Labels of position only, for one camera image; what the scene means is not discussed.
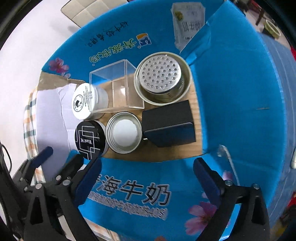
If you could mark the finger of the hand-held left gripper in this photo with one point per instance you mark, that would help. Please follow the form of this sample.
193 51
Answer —
71 165
44 154

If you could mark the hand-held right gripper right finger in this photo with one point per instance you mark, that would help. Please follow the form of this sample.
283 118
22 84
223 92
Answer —
205 180

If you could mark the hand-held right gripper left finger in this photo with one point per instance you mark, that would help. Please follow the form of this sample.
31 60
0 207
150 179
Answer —
89 183

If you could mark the black round compact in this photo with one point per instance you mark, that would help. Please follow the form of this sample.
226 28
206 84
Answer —
90 139

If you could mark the blue-grey charger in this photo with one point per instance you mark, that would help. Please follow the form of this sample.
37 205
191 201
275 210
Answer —
171 134

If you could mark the small tin with white filling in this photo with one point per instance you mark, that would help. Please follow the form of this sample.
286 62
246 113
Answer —
124 132

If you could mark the white round jar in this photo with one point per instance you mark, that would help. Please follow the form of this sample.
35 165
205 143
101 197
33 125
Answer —
83 102

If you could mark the blue cardboard box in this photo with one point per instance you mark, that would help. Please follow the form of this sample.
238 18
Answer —
231 92

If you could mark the clear acrylic box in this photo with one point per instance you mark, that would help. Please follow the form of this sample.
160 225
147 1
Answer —
108 69

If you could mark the metal strainer tin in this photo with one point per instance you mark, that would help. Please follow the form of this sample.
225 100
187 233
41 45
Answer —
159 74

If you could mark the checked blanket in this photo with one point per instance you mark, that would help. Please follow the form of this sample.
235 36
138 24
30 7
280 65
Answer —
29 120

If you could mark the blue striped tablecloth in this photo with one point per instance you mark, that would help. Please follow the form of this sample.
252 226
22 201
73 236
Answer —
286 92

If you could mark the white padded chair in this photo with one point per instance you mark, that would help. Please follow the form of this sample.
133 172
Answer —
78 11

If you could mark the dark waste bin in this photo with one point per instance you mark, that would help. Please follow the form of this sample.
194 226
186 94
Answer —
271 27

